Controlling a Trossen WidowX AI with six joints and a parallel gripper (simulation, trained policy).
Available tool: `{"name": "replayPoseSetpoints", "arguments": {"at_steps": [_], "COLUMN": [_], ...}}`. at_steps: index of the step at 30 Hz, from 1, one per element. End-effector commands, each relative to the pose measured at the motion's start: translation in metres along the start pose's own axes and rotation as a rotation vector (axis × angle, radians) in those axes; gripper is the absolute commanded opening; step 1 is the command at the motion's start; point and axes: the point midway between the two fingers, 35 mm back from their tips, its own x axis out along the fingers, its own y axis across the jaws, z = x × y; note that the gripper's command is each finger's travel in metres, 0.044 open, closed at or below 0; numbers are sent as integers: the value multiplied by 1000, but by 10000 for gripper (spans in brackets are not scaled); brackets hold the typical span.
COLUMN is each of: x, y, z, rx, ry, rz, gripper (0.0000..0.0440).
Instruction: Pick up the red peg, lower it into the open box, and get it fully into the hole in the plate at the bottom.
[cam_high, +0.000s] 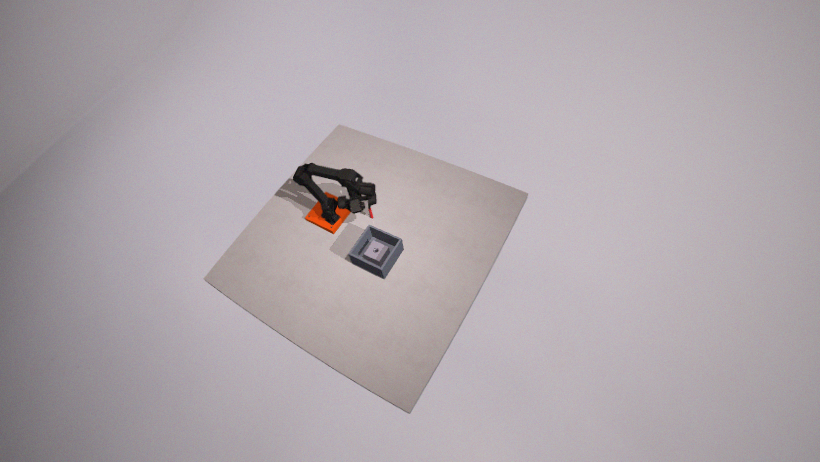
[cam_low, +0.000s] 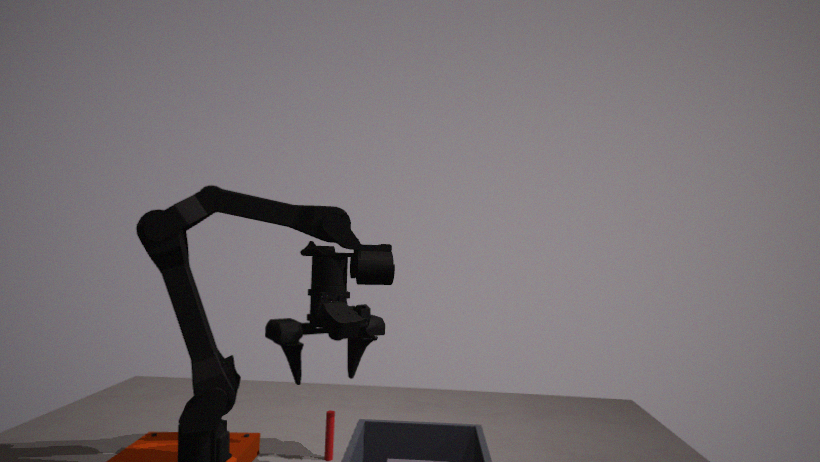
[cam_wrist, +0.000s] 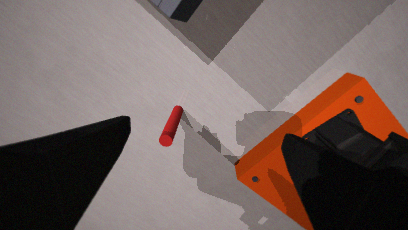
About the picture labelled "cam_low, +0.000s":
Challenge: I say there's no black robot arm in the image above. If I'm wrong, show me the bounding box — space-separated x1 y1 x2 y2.
137 186 395 462

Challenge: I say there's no red peg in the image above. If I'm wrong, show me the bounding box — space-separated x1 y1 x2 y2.
324 411 335 461

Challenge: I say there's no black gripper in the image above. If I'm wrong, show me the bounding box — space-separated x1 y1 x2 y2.
265 284 385 385

